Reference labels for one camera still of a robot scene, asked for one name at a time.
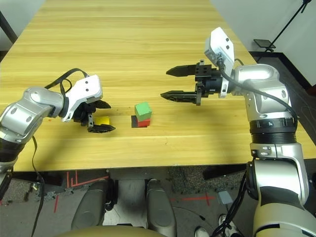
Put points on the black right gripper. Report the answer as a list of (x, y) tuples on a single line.
[(209, 81)]

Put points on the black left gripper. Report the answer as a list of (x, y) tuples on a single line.
[(85, 112)]

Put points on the yellow block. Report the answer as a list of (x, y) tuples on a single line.
[(102, 121)]

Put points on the green block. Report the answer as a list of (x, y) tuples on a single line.
[(143, 109)]

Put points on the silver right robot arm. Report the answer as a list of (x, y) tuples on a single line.
[(261, 81)]

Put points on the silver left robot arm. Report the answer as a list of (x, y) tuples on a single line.
[(22, 113)]

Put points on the black square marker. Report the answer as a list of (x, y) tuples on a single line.
[(133, 122)]

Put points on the red block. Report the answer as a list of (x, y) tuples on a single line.
[(144, 123)]

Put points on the black tripod stand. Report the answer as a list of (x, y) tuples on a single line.
[(264, 43)]

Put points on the grey left robot leg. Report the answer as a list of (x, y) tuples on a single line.
[(89, 209)]

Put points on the grey robot leg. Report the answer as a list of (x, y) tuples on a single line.
[(89, 209), (159, 209)]

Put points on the grey right robot leg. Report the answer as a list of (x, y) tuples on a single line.
[(159, 209)]

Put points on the olive robot torso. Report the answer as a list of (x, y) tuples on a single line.
[(98, 233)]

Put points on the grey floor pedal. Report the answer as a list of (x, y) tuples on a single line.
[(224, 197)]

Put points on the dark red object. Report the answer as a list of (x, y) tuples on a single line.
[(311, 90)]

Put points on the white shoe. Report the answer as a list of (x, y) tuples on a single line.
[(201, 232), (223, 219)]

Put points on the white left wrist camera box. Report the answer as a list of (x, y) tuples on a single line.
[(84, 91)]

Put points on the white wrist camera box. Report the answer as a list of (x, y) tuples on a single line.
[(222, 44), (84, 91)]

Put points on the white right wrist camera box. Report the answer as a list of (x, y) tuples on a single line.
[(222, 44)]

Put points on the wooden side table black frame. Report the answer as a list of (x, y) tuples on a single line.
[(8, 28)]

